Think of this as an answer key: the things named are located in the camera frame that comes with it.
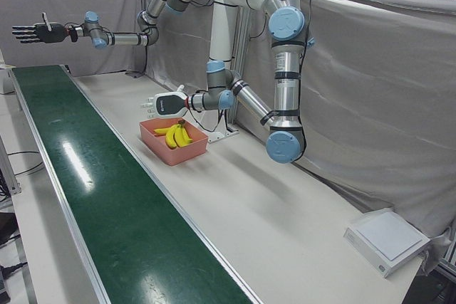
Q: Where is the grey fabric curtain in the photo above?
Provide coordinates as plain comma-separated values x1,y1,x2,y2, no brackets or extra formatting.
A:
0,0,456,276

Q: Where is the green belt conveyor aluminium frame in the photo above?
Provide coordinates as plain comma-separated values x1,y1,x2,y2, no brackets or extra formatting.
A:
9,64,264,304

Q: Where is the white flat box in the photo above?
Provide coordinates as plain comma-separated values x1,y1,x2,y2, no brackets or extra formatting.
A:
343,207,431,279

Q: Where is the black hand cable loop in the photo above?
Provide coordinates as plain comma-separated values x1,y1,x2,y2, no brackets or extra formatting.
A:
192,108,227,134

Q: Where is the pink plastic rectangular basket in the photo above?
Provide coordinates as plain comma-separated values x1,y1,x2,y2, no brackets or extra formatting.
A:
138,120,209,167

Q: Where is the yellow plastic banana bunch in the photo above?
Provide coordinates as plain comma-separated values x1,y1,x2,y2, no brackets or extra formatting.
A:
153,119,194,150

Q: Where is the dexterous robot hand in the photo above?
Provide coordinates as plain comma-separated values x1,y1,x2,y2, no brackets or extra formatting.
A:
11,11,68,46
140,84,189,119

